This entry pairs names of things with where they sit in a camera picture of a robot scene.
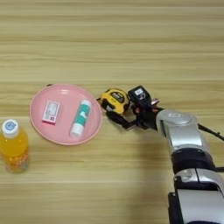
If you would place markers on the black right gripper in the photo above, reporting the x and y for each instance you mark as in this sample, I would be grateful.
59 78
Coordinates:
147 116

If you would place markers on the small pink white box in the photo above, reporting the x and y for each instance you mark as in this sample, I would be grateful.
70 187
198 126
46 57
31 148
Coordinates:
51 112

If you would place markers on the orange juice bottle white cap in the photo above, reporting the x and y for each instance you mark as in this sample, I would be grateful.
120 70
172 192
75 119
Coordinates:
14 148

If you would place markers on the pink round plate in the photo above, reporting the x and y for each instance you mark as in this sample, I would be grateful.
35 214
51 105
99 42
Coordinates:
64 128

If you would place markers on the yellow black tape measure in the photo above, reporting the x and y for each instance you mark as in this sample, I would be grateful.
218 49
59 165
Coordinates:
116 99

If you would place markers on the white green glue stick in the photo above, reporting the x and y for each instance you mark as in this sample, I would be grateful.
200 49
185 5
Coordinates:
81 118

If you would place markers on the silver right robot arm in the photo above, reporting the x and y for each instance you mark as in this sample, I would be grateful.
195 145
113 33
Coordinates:
186 137

